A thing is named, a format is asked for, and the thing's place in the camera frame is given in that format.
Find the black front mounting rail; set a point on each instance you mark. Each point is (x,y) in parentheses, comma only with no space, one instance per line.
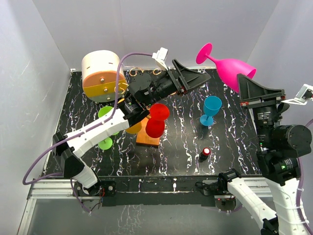
(158,190)

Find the small red-capped black bottle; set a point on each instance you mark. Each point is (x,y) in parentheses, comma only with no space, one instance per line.
(204,154)

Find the orange wooden rack base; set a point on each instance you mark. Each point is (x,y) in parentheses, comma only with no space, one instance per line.
(143,138)

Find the green wine glass rear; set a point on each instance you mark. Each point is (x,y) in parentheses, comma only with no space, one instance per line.
(104,110)

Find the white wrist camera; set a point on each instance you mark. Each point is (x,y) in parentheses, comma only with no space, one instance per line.
(304,95)
(160,58)

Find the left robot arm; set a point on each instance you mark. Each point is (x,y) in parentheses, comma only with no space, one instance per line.
(69,148)

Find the round cream drawer cabinet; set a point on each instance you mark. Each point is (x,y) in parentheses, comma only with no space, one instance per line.
(99,70)

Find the gold wire glass rack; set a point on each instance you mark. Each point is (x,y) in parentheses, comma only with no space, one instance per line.
(137,71)

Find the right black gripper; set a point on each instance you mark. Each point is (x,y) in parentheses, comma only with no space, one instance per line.
(249,90)

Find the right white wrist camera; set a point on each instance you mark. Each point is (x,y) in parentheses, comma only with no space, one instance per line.
(304,95)

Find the red wine glass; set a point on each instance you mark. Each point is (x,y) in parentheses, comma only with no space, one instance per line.
(156,124)

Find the green wine glass front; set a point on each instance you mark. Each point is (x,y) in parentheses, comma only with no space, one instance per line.
(105,144)

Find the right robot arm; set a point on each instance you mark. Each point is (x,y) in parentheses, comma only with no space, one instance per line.
(278,161)

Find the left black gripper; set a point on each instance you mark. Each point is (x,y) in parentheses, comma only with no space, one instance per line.
(190,78)

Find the magenta wine glass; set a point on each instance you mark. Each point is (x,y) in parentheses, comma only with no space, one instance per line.
(227,69)

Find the green wine glass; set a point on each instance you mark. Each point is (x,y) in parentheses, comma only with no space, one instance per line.
(105,144)
(104,110)

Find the orange wine glass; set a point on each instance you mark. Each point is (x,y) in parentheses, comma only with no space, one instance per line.
(135,128)

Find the blue wine glass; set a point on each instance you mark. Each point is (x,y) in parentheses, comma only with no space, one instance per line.
(211,107)

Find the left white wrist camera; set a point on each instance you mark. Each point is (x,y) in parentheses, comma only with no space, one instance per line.
(160,58)

